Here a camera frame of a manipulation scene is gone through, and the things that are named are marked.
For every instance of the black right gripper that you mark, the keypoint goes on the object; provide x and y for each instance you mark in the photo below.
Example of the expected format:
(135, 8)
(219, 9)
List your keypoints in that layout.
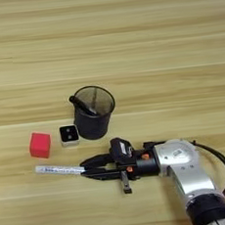
(146, 165)

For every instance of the white marker black cap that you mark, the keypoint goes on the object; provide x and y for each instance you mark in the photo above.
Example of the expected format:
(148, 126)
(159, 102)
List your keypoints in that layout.
(60, 169)

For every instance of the black mesh pen cup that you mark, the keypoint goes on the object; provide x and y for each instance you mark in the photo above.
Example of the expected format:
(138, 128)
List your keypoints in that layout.
(93, 126)

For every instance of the black marker pen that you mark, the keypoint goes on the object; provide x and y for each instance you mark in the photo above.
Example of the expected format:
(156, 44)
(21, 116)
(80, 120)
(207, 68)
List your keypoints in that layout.
(81, 104)

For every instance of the small black box white label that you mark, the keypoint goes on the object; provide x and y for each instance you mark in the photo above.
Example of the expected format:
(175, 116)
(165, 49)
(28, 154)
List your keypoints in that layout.
(121, 149)

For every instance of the small black white cube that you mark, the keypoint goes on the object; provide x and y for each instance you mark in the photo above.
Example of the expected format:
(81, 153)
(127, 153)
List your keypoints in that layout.
(69, 135)

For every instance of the red cube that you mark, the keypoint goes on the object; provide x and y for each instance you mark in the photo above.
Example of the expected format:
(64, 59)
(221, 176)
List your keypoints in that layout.
(40, 145)

